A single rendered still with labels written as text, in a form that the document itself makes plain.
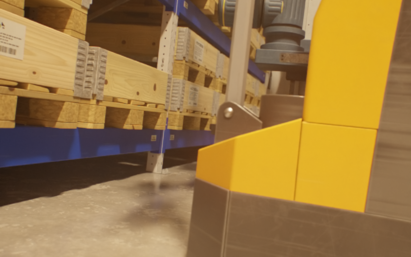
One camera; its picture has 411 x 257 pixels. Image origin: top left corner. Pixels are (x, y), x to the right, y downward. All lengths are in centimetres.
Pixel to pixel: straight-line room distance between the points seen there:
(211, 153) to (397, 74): 29
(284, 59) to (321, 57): 163
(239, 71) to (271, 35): 133
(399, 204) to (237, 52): 55
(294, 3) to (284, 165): 180
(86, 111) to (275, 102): 103
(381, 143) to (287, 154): 12
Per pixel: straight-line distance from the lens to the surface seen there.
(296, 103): 89
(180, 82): 267
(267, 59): 221
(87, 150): 187
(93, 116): 176
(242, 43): 98
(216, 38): 358
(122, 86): 194
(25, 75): 142
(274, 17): 230
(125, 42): 288
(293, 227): 58
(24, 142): 156
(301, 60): 220
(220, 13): 233
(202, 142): 341
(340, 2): 59
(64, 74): 157
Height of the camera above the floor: 37
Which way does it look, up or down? 1 degrees up
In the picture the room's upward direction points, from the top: 6 degrees clockwise
